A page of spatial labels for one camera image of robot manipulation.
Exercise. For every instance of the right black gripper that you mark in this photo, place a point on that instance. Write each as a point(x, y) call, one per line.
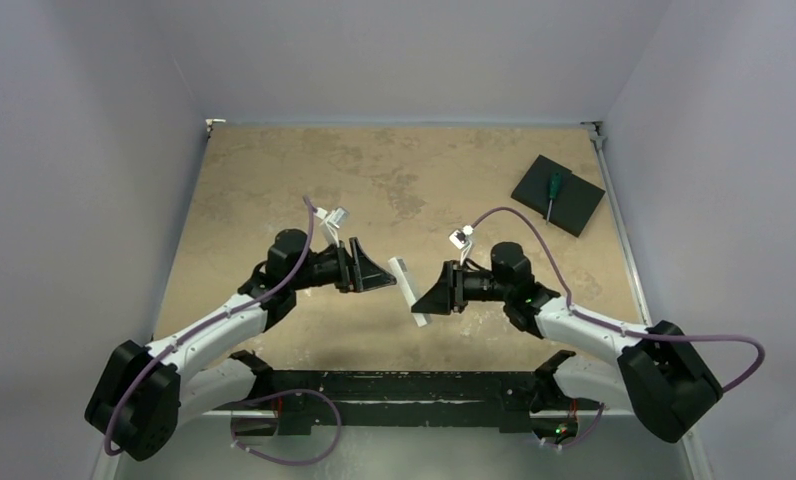
point(453, 287)

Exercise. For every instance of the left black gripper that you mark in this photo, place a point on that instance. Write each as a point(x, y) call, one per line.
point(365, 273)

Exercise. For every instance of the white remote control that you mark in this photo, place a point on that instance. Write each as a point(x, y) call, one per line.
point(408, 286)

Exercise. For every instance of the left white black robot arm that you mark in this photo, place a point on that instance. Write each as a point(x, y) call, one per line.
point(146, 391)

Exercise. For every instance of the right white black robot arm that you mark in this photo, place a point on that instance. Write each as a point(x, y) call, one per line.
point(648, 371)

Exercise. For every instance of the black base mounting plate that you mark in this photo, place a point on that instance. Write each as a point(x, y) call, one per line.
point(508, 401)

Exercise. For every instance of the black foam block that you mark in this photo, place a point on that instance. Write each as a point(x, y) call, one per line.
point(560, 196)

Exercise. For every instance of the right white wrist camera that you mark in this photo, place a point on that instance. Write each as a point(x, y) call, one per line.
point(463, 240)

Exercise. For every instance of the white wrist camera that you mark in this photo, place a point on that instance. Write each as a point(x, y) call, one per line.
point(330, 223)
point(463, 240)

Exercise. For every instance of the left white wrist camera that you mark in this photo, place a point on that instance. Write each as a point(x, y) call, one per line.
point(330, 223)

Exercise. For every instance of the green handled screwdriver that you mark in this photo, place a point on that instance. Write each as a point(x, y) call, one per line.
point(554, 186)

